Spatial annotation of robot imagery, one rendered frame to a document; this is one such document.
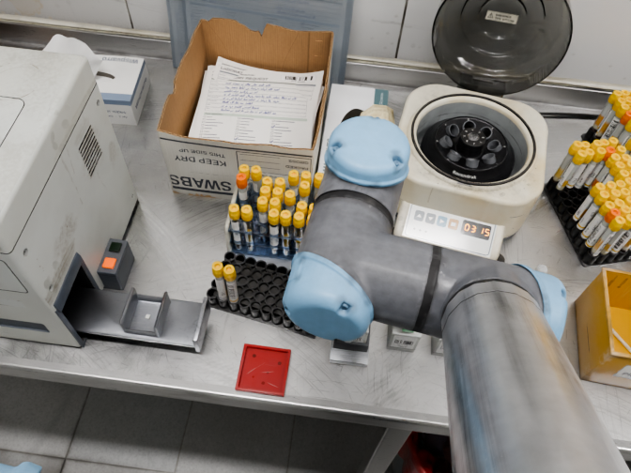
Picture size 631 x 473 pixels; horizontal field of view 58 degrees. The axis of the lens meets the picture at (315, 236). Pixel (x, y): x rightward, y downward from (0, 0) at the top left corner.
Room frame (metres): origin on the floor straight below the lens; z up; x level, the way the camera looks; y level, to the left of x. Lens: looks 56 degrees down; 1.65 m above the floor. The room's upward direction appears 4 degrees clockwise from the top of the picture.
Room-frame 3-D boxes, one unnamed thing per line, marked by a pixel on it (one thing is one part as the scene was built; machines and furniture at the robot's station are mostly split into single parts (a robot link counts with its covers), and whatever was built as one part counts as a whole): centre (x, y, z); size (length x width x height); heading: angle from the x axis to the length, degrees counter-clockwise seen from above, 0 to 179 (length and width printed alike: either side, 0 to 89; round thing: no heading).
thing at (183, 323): (0.34, 0.25, 0.92); 0.21 x 0.07 x 0.05; 86
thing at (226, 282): (0.41, 0.06, 0.93); 0.17 x 0.09 x 0.11; 76
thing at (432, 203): (0.64, -0.24, 0.94); 0.30 x 0.24 x 0.12; 167
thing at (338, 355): (0.35, -0.06, 0.89); 0.09 x 0.05 x 0.04; 177
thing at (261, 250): (0.52, 0.03, 0.91); 0.20 x 0.10 x 0.07; 86
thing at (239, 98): (0.72, 0.12, 0.95); 0.29 x 0.25 x 0.15; 176
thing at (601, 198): (0.56, -0.43, 0.93); 0.02 x 0.02 x 0.11
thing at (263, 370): (0.29, 0.06, 0.88); 0.07 x 0.07 x 0.01; 86
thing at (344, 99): (0.69, -0.06, 0.92); 0.24 x 0.12 x 0.10; 176
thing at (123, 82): (0.80, 0.46, 0.94); 0.22 x 0.12 x 0.13; 90
